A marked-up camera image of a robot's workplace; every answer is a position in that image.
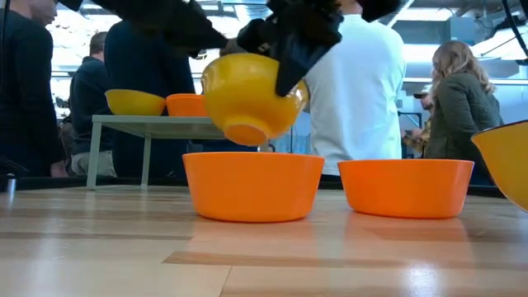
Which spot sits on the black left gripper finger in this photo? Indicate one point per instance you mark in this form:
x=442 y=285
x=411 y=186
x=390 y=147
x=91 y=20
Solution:
x=202 y=37

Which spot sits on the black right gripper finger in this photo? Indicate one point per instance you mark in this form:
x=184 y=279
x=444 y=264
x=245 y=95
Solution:
x=301 y=53

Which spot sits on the orange plastic mini bowl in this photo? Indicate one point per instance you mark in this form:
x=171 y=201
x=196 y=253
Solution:
x=251 y=189
x=406 y=187
x=185 y=106

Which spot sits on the glossy yellow mini bowl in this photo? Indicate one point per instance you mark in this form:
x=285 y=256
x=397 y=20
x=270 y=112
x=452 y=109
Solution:
x=243 y=99

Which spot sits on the yellow bowl with patterned inside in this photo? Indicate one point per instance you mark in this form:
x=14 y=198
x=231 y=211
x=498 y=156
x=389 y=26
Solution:
x=134 y=103

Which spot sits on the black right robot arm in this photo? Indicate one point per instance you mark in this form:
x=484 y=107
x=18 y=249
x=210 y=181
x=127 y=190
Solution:
x=379 y=8

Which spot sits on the pale green perforated riser shelf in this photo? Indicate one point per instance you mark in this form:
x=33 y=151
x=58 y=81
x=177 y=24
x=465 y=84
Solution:
x=165 y=123

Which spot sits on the yellow bowl with dark rim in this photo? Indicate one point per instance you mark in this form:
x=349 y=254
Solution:
x=509 y=165

